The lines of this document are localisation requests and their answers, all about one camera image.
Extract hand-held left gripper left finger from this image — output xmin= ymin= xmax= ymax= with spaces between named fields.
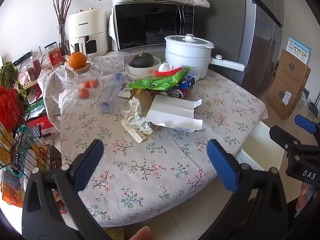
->
xmin=22 ymin=139 xmax=110 ymax=240

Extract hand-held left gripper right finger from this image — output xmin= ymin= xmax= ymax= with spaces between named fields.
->
xmin=206 ymin=139 xmax=293 ymax=240

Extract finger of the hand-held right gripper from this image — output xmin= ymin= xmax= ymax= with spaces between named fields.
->
xmin=294 ymin=114 xmax=320 ymax=134
xmin=269 ymin=125 xmax=302 ymax=157

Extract red cartoon drink can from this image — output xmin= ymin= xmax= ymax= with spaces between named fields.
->
xmin=168 ymin=88 xmax=186 ymax=99

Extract person's right hand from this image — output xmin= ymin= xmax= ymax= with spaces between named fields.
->
xmin=295 ymin=180 xmax=320 ymax=218

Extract person's left hand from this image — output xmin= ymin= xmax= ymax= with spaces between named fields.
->
xmin=126 ymin=226 xmax=153 ymax=240

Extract white stool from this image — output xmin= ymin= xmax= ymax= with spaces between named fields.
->
xmin=236 ymin=120 xmax=285 ymax=170

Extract brown cardboard box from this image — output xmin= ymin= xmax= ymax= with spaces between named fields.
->
xmin=265 ymin=76 xmax=303 ymax=120
xmin=275 ymin=49 xmax=312 ymax=95

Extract paper chopstick sleeve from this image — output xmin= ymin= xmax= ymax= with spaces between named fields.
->
xmin=121 ymin=119 xmax=148 ymax=143

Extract red gift box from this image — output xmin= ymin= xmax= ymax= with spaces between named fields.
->
xmin=26 ymin=119 xmax=59 ymax=137

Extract crumpled white tissue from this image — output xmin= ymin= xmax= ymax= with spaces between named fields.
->
xmin=122 ymin=96 xmax=153 ymax=135

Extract blue and white leaflet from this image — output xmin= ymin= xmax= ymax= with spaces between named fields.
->
xmin=286 ymin=36 xmax=312 ymax=64

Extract flattened white cardboard box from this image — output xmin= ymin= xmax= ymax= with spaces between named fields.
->
xmin=146 ymin=95 xmax=203 ymax=132

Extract clear plastic bottle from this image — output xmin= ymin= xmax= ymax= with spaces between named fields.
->
xmin=97 ymin=72 xmax=125 ymax=113

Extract orange snack bag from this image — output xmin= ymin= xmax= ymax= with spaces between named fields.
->
xmin=0 ymin=167 xmax=28 ymax=208

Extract brown cardboard piece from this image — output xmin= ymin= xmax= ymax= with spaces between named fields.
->
xmin=130 ymin=90 xmax=157 ymax=120

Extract blue carton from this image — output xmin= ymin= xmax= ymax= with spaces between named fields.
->
xmin=179 ymin=73 xmax=200 ymax=90

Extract glass jar with bamboo lid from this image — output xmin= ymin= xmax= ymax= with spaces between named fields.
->
xmin=64 ymin=64 xmax=104 ymax=100

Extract red packets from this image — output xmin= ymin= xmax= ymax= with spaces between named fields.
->
xmin=0 ymin=85 xmax=27 ymax=130

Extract green snack bag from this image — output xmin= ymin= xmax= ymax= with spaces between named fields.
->
xmin=128 ymin=66 xmax=192 ymax=90

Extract large orange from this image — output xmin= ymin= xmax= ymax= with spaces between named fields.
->
xmin=68 ymin=51 xmax=87 ymax=69

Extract clear packet of red fruit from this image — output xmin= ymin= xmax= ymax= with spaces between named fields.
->
xmin=24 ymin=59 xmax=43 ymax=82

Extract white electric pot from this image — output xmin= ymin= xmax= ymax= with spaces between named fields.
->
xmin=164 ymin=34 xmax=245 ymax=79

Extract glass jar with red label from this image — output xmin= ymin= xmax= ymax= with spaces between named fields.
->
xmin=44 ymin=42 xmax=63 ymax=68

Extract white bowl with yellow print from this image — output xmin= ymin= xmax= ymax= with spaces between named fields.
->
xmin=128 ymin=56 xmax=162 ymax=77

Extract grey refrigerator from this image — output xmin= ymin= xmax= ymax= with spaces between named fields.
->
xmin=187 ymin=0 xmax=285 ymax=87

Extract green leafy vegetable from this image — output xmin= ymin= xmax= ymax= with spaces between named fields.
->
xmin=0 ymin=62 xmax=28 ymax=105

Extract dark green pumpkin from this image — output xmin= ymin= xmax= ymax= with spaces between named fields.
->
xmin=132 ymin=51 xmax=155 ymax=68

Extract clear glass vase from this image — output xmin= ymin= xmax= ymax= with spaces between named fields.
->
xmin=57 ymin=24 xmax=70 ymax=55

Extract glass pot lid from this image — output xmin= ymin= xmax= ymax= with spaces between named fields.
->
xmin=164 ymin=34 xmax=215 ymax=51

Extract cream air fryer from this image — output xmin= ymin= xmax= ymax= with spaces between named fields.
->
xmin=67 ymin=8 xmax=109 ymax=57

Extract white microwave oven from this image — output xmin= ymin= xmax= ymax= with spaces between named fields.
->
xmin=109 ymin=0 xmax=195 ymax=53

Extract vase with dry twigs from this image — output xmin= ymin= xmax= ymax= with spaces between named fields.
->
xmin=51 ymin=0 xmax=83 ymax=55

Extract black wire rack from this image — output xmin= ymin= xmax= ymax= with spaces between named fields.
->
xmin=0 ymin=115 xmax=63 ymax=170

